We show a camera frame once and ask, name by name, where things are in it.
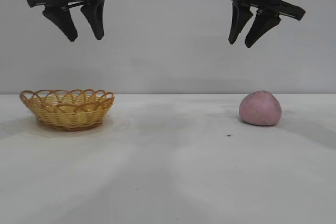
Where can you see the pink peach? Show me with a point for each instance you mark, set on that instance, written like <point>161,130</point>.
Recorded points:
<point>260,108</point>

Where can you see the yellow woven wicker basket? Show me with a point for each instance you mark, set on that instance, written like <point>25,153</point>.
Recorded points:
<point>68,115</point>

